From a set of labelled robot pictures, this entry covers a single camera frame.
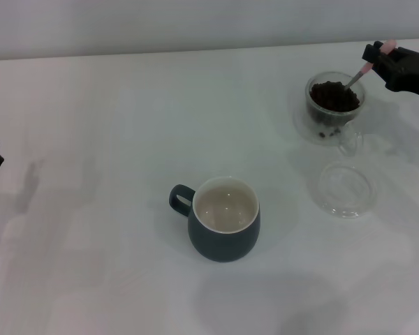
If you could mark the dark teal ceramic mug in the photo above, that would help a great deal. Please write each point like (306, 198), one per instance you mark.
(223, 247)

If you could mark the clear glass saucer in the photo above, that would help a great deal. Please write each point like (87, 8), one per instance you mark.
(349, 206)

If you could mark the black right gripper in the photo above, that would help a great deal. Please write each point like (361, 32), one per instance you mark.
(412, 75)

